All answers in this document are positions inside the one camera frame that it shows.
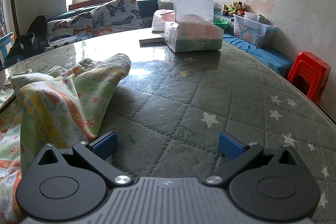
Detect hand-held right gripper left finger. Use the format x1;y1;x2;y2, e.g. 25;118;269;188
37;132;133;186

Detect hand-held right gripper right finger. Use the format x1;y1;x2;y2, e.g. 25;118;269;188
205;132;298;186

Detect pastel patterned children's garment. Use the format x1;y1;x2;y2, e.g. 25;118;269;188
0;53;132;224

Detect blue seat cushion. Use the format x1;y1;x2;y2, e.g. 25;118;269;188
214;10;294;80

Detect red plastic stool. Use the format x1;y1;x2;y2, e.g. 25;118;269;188
287;51;331;105

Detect flat grey book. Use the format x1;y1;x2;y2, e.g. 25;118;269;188
139;30;166;45

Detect open tissue pack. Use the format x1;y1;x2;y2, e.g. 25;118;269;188
164;0;224;53

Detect clear plastic storage box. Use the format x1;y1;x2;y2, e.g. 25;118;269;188
232;11;277;48

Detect butterfly print pillow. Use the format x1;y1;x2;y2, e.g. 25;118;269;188
47;12;93;50
91;0;145;38

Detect black bag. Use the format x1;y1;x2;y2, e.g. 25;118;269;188
3;15;49;67

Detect white pink tissue pack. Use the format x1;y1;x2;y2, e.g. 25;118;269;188
151;9;175;31

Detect blue cabinet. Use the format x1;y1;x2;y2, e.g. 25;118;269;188
0;31;15;62

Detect teal corner sofa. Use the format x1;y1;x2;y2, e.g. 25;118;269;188
47;0;294;80

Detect grey cushion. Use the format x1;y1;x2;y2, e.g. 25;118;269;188
157;0;175;10

